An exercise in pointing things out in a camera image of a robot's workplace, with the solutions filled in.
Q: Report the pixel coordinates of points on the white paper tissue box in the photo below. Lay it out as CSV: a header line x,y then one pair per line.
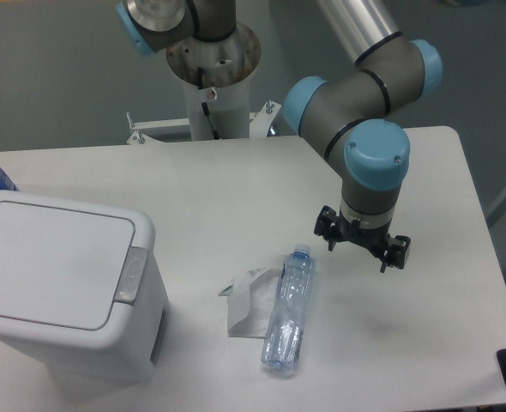
x,y
250,301

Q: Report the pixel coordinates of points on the white plastic trash can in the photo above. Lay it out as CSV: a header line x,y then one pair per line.
x,y
80,288

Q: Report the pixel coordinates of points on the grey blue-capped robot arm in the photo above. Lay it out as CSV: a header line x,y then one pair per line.
x,y
345,123

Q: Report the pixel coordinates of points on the clear plastic water bottle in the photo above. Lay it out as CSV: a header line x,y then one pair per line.
x,y
283,339

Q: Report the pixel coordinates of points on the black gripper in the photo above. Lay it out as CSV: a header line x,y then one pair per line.
x,y
392,251

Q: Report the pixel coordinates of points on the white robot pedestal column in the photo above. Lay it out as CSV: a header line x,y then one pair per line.
x,y
216,79

